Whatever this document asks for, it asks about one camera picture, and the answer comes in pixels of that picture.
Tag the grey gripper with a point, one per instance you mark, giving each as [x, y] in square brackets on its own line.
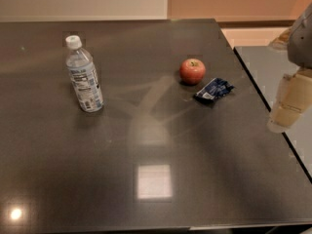
[302, 44]

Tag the clear water bottle blue label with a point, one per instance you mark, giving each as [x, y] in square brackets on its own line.
[83, 75]

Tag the blue snack wrapper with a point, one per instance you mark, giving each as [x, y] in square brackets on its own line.
[215, 89]

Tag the red apple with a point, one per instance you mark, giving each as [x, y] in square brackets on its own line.
[192, 71]

